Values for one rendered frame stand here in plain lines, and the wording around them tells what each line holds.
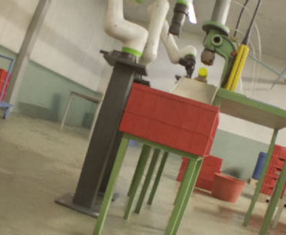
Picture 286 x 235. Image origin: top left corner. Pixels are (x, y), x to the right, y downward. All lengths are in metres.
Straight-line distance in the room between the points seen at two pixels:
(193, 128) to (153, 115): 0.19
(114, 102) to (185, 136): 0.64
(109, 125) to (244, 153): 8.85
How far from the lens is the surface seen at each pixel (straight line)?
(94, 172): 1.93
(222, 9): 2.50
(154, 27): 2.41
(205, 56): 2.34
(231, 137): 10.54
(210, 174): 4.74
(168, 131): 1.40
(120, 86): 1.92
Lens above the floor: 0.58
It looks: 2 degrees up
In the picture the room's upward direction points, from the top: 18 degrees clockwise
